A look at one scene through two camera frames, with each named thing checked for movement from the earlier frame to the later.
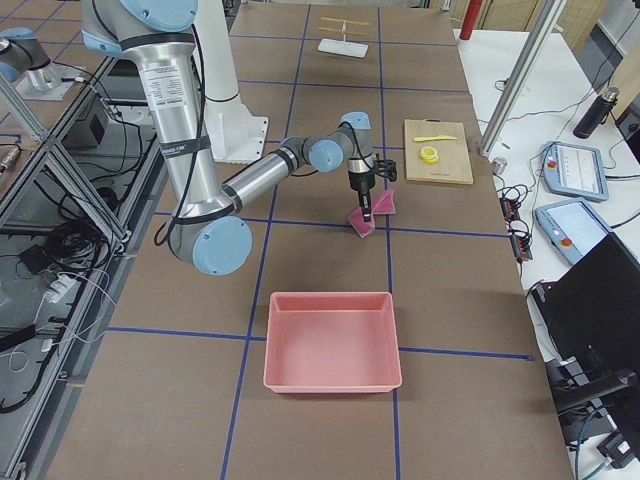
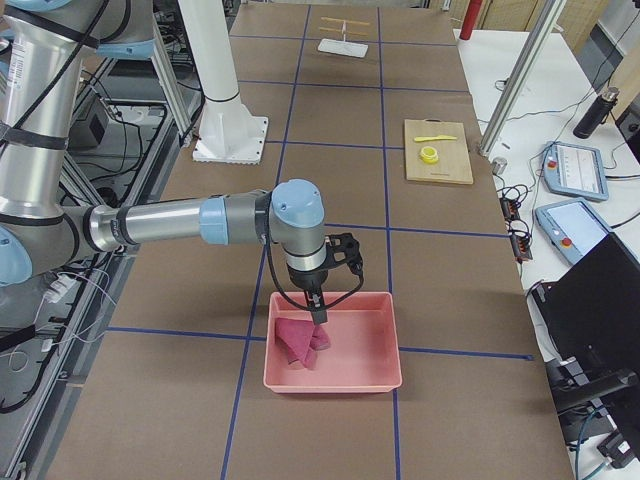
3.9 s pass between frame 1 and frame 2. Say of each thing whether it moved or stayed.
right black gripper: moved
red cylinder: stayed
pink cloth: moved
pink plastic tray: stayed
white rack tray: stayed
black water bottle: stayed
